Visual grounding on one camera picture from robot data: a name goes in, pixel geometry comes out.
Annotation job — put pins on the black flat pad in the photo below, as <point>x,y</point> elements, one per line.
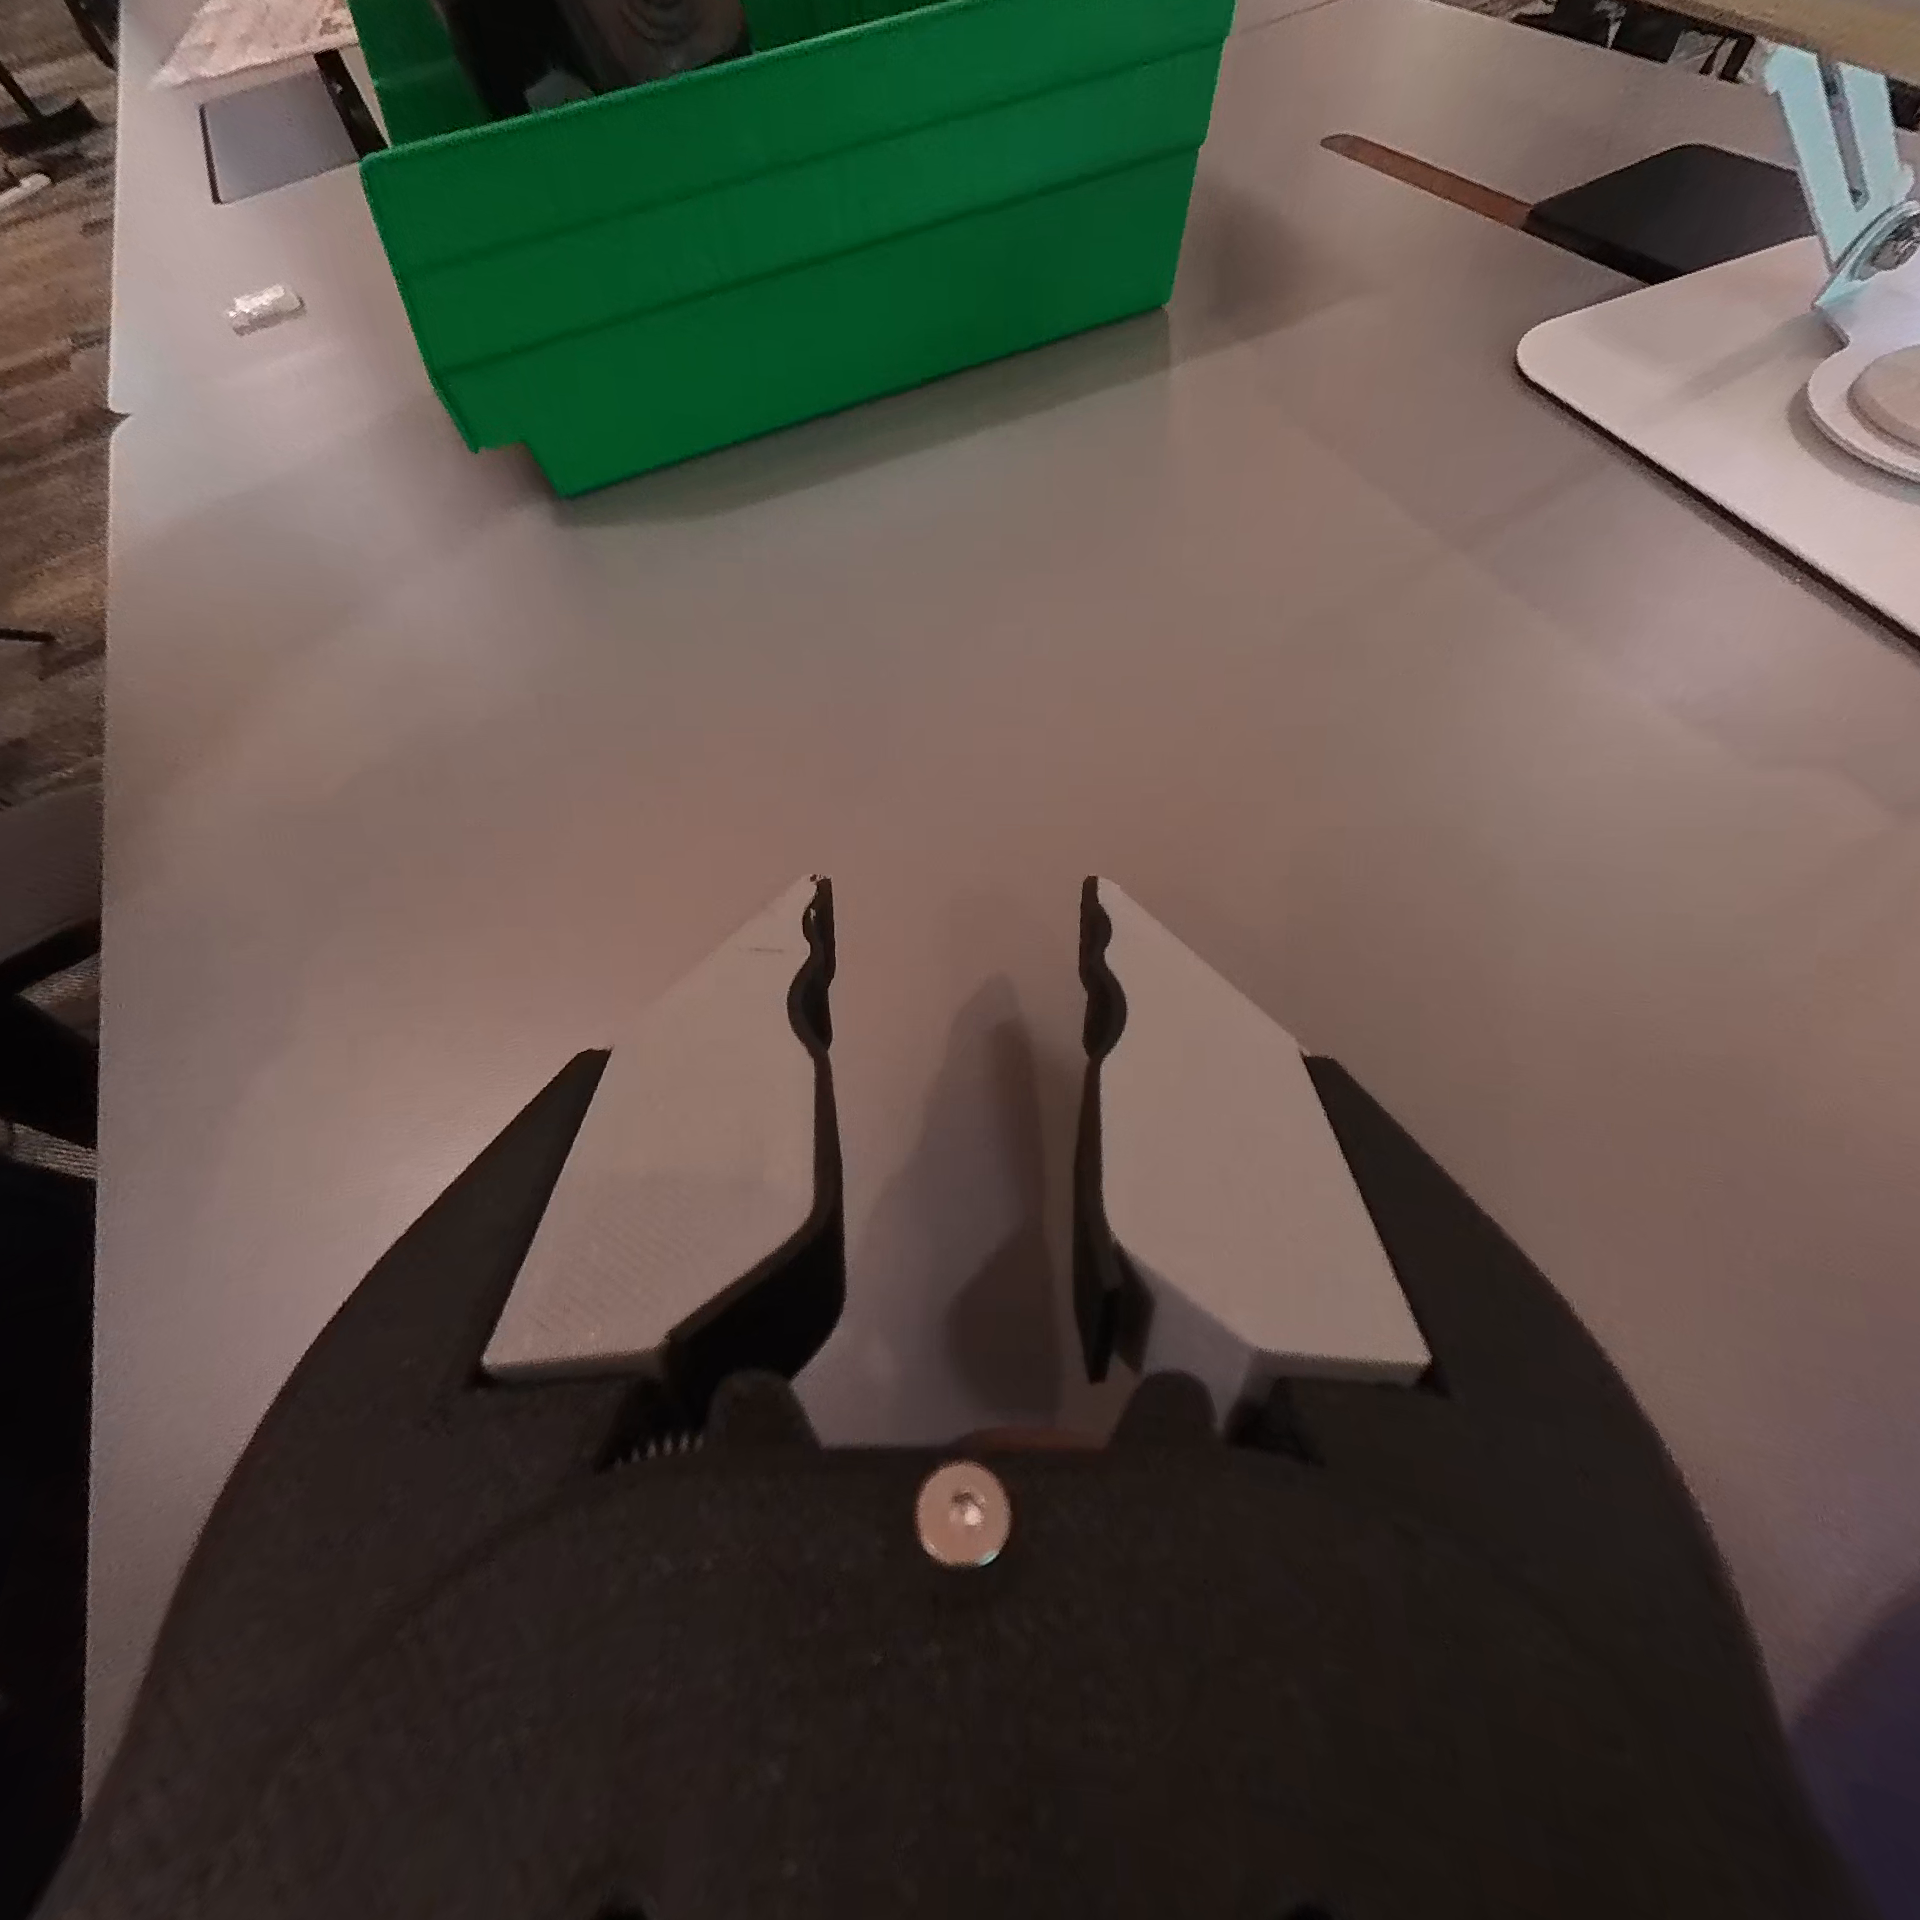
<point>1665,207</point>

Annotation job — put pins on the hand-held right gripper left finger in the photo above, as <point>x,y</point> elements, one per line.
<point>688,1153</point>

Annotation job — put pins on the green plastic bin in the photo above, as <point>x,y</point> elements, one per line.
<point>780,272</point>

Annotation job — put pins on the round white disc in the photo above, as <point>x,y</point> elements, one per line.
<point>1874,413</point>

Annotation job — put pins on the dark grey object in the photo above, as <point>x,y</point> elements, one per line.
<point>645,36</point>

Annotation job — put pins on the white metal stand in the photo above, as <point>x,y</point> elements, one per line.
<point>1837,137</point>

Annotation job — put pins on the white base board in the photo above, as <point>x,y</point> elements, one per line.
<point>1680,392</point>

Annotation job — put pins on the small clear packet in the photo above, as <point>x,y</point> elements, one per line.
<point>265,307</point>

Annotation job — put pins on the printed paper sheet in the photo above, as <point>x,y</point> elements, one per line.
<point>248,36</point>

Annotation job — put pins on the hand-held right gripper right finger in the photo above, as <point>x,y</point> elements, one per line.
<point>1230,1170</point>

